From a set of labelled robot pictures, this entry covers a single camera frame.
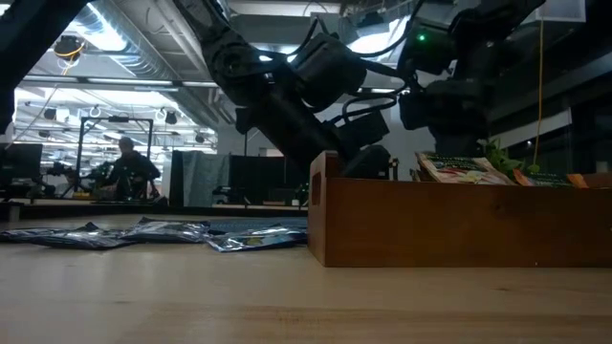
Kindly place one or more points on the beige tea packet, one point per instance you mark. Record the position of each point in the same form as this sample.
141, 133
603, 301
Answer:
459, 169

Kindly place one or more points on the wooden three-compartment tray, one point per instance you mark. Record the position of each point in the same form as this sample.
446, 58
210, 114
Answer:
454, 224

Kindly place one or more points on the orange peach tea packet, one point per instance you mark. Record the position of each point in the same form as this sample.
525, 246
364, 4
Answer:
550, 180

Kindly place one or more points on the black background robot arm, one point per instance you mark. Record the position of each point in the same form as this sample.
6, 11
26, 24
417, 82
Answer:
102, 171

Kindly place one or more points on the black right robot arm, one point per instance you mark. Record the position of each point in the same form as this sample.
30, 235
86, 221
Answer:
483, 28

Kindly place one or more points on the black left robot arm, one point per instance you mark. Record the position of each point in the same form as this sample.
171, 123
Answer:
287, 124

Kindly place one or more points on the potted green artificial plant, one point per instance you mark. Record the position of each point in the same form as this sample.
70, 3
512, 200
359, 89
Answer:
499, 160

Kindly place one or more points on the black screen panel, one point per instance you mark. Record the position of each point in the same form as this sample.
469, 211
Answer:
258, 179

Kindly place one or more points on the round dark blue woven mat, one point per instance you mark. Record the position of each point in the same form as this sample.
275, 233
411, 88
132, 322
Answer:
268, 223

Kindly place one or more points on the blue-grey fabric cover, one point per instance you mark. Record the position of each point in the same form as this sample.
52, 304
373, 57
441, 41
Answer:
205, 177

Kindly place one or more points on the person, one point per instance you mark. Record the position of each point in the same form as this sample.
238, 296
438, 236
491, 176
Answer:
131, 167

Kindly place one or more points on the long ceiling light bar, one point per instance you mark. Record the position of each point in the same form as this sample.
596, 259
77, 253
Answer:
119, 82

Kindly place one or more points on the black computer monitor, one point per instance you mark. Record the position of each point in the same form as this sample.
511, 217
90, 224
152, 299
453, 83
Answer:
19, 165

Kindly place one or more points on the black aluminium table frame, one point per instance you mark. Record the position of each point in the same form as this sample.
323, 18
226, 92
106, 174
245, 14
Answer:
143, 210

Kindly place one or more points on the black background rig frame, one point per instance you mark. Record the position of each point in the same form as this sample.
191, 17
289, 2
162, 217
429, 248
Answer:
117, 119

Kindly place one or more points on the silver ventilation duct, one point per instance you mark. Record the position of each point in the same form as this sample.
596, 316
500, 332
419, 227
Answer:
124, 43

